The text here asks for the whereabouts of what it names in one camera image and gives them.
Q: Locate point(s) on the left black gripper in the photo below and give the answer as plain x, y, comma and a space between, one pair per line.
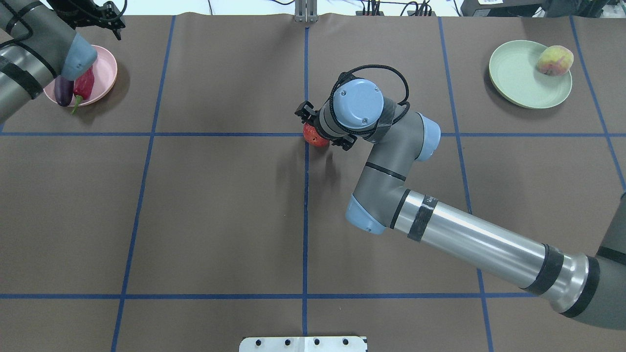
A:
83, 10

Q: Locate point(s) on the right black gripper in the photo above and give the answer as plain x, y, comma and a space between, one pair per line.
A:
306, 112

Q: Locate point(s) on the red toy pomegranate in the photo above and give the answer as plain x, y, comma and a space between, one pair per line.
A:
312, 137

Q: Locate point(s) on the red toy chili pepper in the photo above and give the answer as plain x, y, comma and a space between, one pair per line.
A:
83, 88

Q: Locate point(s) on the purple toy eggplant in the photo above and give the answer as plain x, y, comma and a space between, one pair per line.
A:
63, 91

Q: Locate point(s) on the pink green toy peach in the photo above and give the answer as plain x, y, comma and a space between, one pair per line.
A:
555, 61

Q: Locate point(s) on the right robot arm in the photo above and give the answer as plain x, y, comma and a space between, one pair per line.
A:
587, 289

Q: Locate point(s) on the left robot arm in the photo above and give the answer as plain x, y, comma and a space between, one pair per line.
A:
44, 44

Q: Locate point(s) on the pink plate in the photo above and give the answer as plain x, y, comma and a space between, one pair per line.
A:
105, 69

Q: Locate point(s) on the brown table mat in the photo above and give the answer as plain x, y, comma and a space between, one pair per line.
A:
184, 211

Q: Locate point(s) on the green plate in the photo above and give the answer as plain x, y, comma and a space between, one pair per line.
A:
513, 70

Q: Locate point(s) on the white metal mounting plate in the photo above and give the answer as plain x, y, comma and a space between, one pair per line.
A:
304, 344

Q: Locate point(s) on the aluminium frame post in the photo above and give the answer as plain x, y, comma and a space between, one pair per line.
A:
306, 11

